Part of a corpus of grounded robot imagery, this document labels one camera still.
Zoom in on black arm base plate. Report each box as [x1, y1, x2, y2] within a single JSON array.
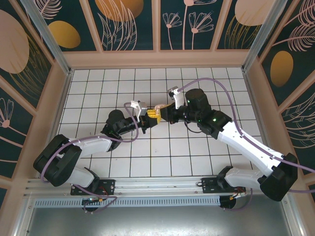
[[201, 177, 223, 195], [70, 178, 116, 197]]

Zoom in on teal panel pink leaf outlines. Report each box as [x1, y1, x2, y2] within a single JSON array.
[[280, 92, 315, 177]]

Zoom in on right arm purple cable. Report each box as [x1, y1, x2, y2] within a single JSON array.
[[177, 78, 315, 212]]

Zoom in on teal panel single pink flower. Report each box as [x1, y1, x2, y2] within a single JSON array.
[[0, 73, 34, 179]]

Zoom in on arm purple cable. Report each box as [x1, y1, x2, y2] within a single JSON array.
[[177, 78, 315, 212], [40, 102, 139, 214]]

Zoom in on aluminium mounting rail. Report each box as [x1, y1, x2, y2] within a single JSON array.
[[24, 177, 271, 197]]

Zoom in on teal panel with pink flowers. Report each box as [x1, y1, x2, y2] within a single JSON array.
[[159, 0, 219, 52]]

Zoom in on teal panel orange disc leaves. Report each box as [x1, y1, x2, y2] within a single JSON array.
[[88, 0, 158, 52]]

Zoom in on teal panel pink disc gold lines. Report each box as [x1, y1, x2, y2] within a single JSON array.
[[216, 0, 269, 51]]

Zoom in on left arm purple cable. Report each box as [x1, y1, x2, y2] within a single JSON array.
[[40, 102, 139, 214]]

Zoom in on teal panel large pink disc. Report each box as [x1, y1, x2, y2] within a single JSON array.
[[0, 0, 55, 113]]

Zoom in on small circuit board with wires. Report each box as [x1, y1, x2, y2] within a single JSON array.
[[82, 195, 110, 207]]

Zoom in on aluminium frame bar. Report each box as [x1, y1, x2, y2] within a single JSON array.
[[280, 204, 305, 236], [13, 196, 35, 236]]

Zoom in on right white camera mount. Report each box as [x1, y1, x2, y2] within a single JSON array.
[[172, 89, 185, 110]]

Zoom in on grey slotted cable duct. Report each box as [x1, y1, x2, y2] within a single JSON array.
[[34, 197, 221, 207]]

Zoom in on teal panel with orange oval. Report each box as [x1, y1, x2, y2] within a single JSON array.
[[31, 0, 100, 53]]

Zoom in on aluminium corner post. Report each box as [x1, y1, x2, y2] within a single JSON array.
[[242, 0, 289, 72], [20, 0, 72, 76]]

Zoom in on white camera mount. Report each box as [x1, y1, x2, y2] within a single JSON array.
[[129, 100, 143, 122], [172, 89, 185, 110]]

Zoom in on aluminium table edge strip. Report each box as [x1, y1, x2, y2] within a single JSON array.
[[50, 70, 74, 148], [242, 68, 274, 170]]

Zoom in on grey metal sheet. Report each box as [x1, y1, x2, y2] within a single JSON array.
[[24, 206, 296, 236]]

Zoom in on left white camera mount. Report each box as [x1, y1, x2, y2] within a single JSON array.
[[129, 100, 143, 122]]

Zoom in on teal panel orange oval fern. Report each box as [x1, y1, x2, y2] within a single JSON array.
[[257, 0, 315, 108]]

